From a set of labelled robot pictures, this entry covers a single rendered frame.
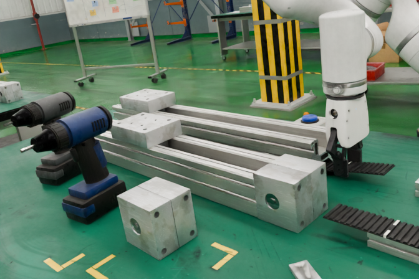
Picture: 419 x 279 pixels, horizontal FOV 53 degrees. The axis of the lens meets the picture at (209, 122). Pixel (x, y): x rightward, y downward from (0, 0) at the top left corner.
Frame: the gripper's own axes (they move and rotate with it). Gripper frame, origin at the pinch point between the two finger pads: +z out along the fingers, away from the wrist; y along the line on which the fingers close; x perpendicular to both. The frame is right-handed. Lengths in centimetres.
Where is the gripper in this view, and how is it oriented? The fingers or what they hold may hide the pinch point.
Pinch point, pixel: (348, 162)
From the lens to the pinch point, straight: 93.8
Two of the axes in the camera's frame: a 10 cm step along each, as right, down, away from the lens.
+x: -6.9, -1.2, 7.1
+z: 1.4, 9.4, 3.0
